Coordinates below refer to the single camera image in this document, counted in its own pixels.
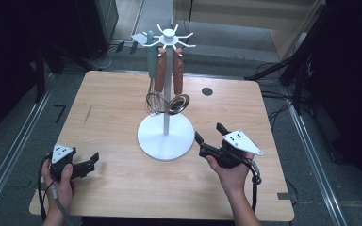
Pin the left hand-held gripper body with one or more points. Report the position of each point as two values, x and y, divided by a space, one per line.
61 158

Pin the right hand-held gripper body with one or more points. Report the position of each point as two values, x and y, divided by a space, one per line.
229 150

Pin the white utensil rack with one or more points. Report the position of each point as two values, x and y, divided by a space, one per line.
166 138

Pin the person's left hand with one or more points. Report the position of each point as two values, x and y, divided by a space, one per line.
63 188

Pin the person's right hand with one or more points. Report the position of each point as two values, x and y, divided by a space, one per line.
234 179

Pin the dark round table grommet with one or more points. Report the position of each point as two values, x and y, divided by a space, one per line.
207 91

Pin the black tape patch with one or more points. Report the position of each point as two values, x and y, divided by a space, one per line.
284 196

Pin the black metal stand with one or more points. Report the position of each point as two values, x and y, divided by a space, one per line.
39 75

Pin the black angled stand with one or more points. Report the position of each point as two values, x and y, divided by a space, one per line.
295 59

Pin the white paper tag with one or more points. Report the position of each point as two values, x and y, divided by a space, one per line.
139 38

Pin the black cabinet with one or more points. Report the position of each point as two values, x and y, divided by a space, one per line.
100 28

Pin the metal floor rail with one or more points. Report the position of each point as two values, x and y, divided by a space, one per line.
314 163
12 150

